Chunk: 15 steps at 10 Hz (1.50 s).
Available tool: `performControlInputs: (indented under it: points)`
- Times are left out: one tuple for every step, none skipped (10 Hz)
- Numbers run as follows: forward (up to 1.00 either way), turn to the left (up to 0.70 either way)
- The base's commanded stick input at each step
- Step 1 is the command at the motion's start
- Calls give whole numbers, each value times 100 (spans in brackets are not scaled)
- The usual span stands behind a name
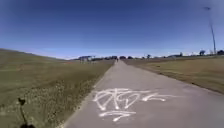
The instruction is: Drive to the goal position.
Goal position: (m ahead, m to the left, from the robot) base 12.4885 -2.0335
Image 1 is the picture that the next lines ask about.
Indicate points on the grey concrete path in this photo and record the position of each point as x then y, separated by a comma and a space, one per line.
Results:
133, 80

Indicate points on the building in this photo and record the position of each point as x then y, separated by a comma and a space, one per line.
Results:
85, 58

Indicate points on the white graffiti marking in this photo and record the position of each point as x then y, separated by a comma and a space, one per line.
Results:
115, 113

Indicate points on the dry grass field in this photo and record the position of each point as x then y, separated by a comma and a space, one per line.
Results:
186, 70
50, 83

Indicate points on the tall light pole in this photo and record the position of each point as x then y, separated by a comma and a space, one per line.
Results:
213, 40

